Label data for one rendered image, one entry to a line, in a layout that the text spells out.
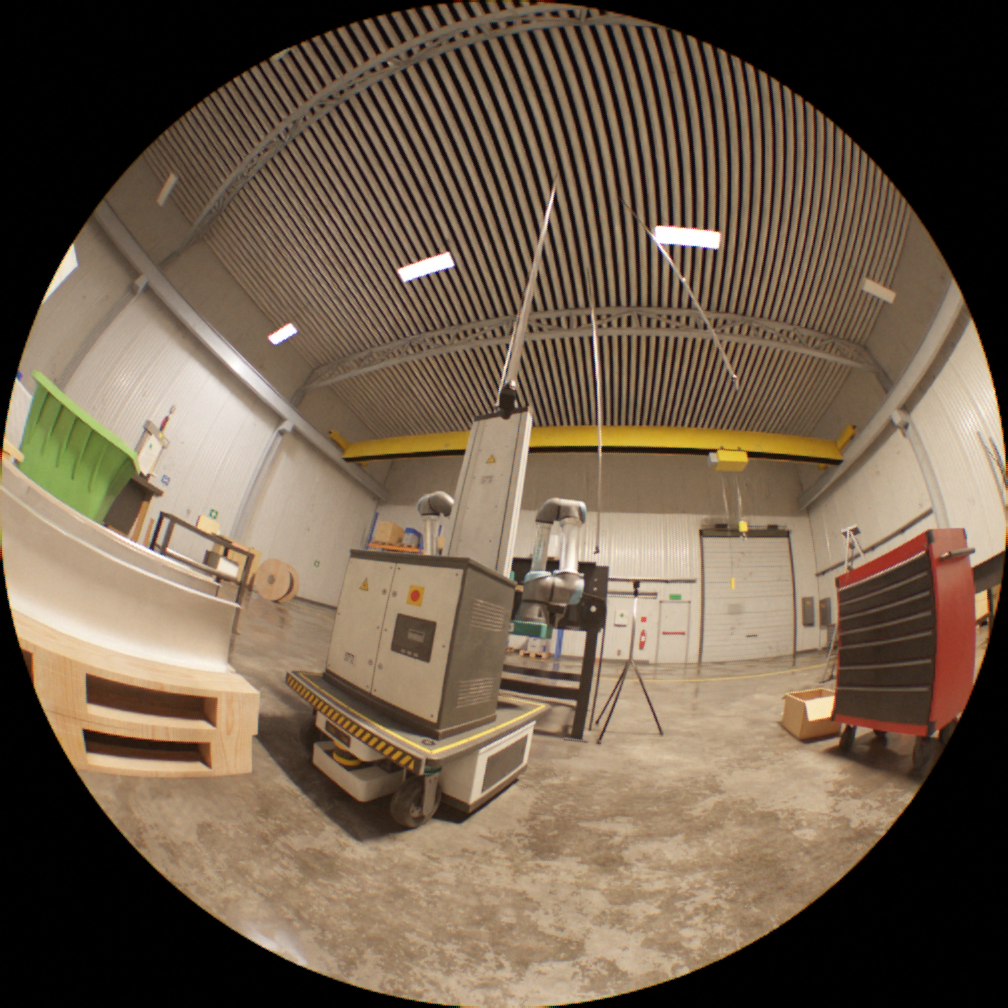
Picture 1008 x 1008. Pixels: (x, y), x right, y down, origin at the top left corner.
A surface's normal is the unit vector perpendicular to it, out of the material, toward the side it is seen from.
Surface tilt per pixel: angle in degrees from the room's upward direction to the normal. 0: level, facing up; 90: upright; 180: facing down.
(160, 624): 90
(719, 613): 90
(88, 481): 106
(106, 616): 90
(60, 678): 90
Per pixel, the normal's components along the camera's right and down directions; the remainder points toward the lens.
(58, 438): 0.83, 0.21
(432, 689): -0.43, -0.42
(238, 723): 0.95, 0.03
